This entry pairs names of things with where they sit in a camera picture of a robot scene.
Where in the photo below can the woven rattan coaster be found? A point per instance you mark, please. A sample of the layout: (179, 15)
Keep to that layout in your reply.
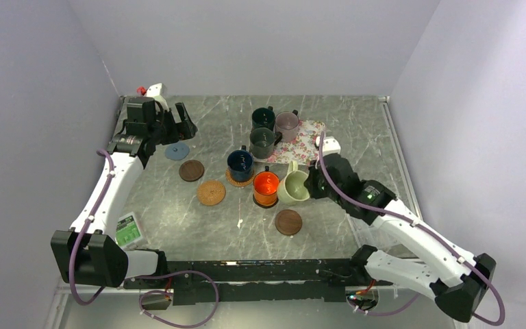
(237, 183)
(211, 193)

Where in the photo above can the floral serving tray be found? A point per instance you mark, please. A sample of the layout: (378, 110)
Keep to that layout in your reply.
(302, 149)

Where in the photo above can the dark wooden coaster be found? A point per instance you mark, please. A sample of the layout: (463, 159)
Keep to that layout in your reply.
(191, 170)
(288, 222)

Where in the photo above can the blue round coaster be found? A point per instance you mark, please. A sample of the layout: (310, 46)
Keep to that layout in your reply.
(177, 151)

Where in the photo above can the orange mug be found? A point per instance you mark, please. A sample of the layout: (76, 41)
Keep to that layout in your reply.
(265, 186)

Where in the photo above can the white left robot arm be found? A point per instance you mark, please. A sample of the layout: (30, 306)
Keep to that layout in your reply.
(87, 253)

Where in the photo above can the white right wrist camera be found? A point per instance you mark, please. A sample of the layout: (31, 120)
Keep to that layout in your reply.
(330, 145)

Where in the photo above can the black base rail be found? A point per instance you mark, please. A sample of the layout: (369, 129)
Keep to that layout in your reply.
(192, 282)

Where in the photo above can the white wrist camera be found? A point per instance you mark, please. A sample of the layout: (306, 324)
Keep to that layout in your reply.
(156, 91)
(330, 145)

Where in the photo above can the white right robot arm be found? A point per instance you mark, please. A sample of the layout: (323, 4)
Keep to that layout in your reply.
(455, 279)

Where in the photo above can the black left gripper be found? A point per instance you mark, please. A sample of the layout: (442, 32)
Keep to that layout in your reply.
(185, 129)

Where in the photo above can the grey green mug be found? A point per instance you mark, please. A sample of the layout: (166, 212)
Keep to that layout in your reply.
(263, 142)

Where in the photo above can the navy blue mug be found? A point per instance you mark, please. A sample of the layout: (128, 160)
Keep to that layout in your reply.
(240, 164)

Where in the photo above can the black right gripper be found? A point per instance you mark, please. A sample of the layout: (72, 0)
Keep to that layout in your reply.
(311, 181)

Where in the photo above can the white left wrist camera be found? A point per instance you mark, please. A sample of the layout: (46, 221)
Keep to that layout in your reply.
(156, 91)

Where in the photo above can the green label tag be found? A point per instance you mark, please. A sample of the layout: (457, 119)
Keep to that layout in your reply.
(128, 233)

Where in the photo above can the pale green mug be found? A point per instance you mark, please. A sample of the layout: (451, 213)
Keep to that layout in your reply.
(292, 188)

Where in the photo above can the dark green mug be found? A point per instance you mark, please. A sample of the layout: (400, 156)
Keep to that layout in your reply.
(263, 117)

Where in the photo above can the mauve grey mug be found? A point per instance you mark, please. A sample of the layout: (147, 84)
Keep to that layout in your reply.
(288, 124)

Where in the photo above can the orange black round coaster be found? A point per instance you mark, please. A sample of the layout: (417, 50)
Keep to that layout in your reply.
(266, 206)

